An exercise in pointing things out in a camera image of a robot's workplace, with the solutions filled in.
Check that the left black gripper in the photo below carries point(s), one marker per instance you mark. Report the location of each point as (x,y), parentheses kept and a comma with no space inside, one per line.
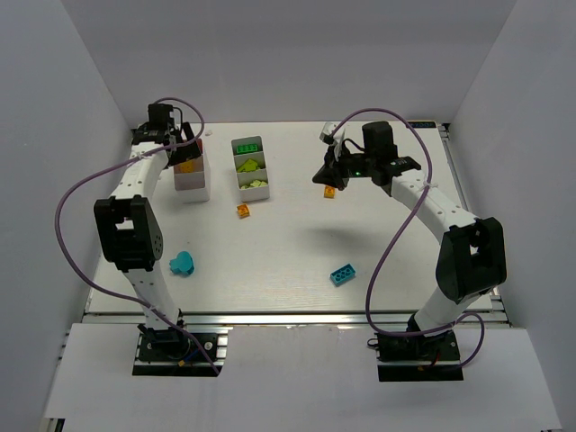
(188,147)

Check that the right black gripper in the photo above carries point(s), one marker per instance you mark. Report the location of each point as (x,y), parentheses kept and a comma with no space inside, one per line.
(336,166)

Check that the yellow heart lego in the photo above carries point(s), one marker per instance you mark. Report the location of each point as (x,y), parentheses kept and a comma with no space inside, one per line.
(187,167)

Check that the orange 2x3 lego brick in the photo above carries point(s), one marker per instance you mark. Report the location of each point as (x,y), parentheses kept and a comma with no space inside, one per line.
(329,192)

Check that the green lego brick top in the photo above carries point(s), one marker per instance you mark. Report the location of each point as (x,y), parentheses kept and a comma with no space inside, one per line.
(247,148)

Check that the lime 2x3 lego brick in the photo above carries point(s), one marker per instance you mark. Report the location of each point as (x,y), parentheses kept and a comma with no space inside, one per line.
(250,165)

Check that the orange small lego brick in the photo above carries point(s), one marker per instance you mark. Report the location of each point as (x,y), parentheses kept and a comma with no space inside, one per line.
(243,211)

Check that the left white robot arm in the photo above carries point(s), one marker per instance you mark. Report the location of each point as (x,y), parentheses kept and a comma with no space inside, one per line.
(128,229)

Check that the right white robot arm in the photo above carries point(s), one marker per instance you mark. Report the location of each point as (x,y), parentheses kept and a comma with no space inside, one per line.
(471,258)

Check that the left white divided container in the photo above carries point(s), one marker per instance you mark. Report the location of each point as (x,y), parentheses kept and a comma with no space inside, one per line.
(194,187)

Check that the white divided container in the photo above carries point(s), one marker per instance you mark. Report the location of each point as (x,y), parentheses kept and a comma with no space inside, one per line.
(251,194)
(194,187)

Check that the right white divided container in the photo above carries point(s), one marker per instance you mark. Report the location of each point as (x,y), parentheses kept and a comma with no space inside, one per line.
(251,194)

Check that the blue 2x3 lego brick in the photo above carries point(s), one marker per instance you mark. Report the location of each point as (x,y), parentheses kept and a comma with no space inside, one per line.
(342,275)

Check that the blue heart lego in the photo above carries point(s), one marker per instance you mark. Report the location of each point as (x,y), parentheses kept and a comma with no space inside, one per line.
(182,264)

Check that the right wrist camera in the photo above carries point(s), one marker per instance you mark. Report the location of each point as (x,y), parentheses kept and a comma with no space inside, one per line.
(331,134)

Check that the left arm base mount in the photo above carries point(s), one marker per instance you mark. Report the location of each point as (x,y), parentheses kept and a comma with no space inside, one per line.
(169,353)

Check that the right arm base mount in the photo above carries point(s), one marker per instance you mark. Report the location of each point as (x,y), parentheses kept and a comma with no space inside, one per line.
(417,359)

